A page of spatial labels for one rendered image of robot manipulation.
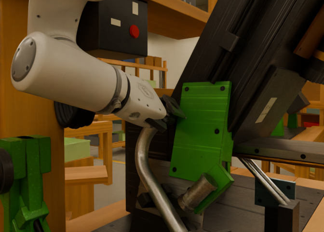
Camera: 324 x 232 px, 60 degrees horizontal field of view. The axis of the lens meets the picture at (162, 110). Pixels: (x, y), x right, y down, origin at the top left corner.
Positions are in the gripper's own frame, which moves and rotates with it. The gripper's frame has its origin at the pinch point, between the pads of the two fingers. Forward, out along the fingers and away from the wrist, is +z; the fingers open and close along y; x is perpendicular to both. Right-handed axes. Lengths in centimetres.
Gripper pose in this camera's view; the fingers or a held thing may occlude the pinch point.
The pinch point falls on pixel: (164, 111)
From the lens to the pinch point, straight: 61.3
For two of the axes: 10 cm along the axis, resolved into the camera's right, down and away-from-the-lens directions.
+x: -6.8, 6.5, 3.4
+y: -4.3, -7.2, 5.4
